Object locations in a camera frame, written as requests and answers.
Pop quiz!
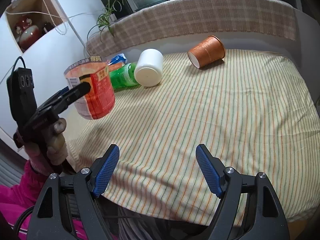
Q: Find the green plastic bottle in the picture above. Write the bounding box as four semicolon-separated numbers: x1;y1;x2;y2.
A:
110;63;138;90

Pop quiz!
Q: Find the red white ceramic vase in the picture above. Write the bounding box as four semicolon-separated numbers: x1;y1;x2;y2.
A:
15;15;41;50

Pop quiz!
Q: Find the orange hexagonal plastic jar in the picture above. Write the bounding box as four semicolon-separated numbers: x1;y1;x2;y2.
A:
64;56;115;120

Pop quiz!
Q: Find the striped yellow table cloth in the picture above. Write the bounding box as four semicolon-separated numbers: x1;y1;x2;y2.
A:
65;49;319;225

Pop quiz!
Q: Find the pink sleeve forearm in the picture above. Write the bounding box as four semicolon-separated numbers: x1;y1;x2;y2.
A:
0;159;86;240

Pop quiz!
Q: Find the person's left hand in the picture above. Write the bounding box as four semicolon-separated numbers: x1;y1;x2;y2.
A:
16;117;69;177

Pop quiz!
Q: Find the white cord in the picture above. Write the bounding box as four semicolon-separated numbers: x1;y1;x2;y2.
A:
4;0;89;55

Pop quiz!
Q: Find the white plastic cup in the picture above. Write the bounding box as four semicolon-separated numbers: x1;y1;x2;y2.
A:
134;49;163;87

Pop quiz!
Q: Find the blue white snack packet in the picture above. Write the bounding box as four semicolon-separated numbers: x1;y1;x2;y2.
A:
108;53;127;65

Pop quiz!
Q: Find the brown paper cup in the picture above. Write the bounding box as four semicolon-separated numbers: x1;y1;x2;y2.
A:
187;35;226;69

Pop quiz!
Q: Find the checkered beige sill cloth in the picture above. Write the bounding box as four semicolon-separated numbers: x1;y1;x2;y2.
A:
86;0;297;56

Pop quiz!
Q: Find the orange can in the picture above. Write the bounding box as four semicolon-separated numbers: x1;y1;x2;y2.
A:
108;61;125;72

